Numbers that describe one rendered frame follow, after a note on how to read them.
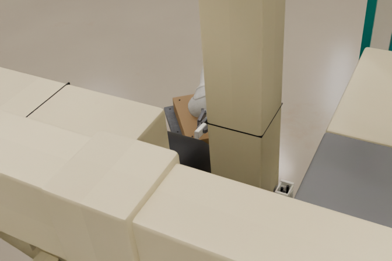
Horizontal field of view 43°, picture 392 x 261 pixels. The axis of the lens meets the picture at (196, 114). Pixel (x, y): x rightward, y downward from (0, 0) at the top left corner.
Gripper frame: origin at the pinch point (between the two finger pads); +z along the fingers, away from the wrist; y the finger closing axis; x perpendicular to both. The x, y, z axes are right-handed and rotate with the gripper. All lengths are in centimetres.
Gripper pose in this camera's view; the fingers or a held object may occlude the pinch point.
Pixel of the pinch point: (200, 130)
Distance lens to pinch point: 174.8
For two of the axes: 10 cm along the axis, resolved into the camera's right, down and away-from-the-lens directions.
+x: 0.1, 8.7, 4.9
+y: 8.9, 2.2, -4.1
